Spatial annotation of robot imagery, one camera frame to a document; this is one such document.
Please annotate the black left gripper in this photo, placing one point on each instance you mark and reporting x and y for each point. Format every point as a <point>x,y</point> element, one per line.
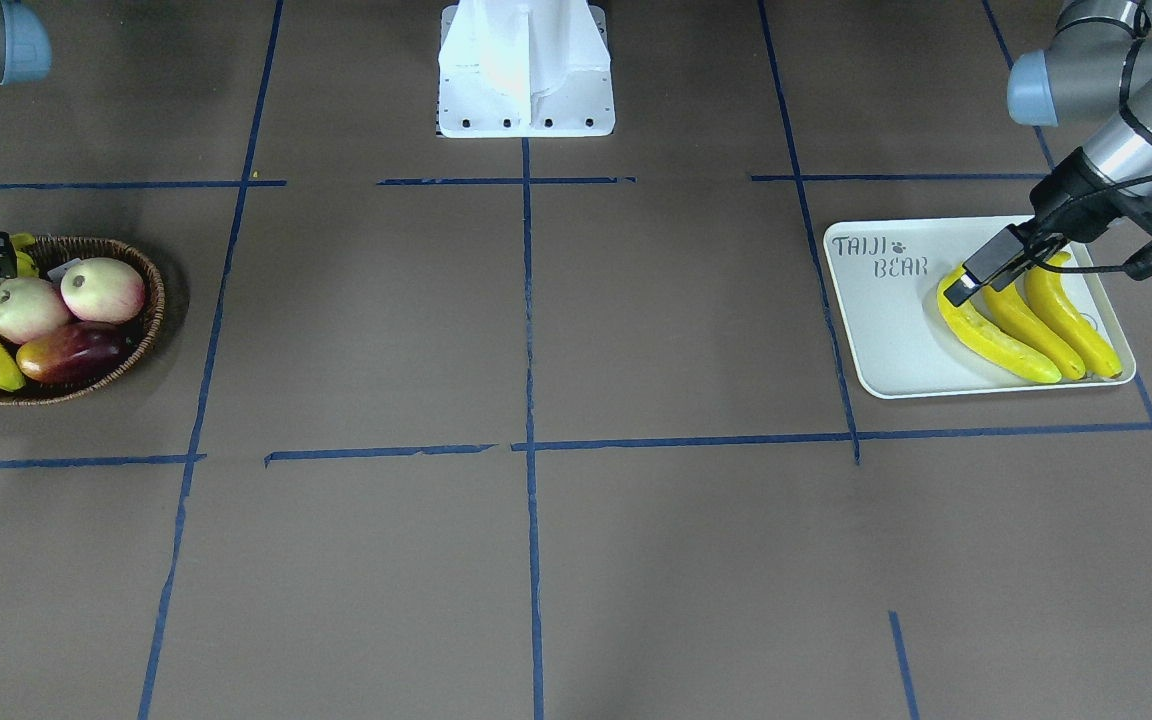
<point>1063,196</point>

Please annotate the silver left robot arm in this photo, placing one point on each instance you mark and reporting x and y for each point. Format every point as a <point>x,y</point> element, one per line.
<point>1098,67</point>

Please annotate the brown wicker basket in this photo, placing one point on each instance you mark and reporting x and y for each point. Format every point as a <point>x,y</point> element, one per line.
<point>53,257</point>

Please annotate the pink apple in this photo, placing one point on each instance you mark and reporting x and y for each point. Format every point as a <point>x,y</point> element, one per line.
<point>30,308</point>
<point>103,290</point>

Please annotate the white bear-print tray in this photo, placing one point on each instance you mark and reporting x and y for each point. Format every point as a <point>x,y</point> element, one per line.
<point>884,273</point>

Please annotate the red yellow peach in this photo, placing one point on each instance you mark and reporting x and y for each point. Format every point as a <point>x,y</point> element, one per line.
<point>80,352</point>

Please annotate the white camera pole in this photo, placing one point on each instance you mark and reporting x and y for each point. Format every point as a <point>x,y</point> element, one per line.
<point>524,69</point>

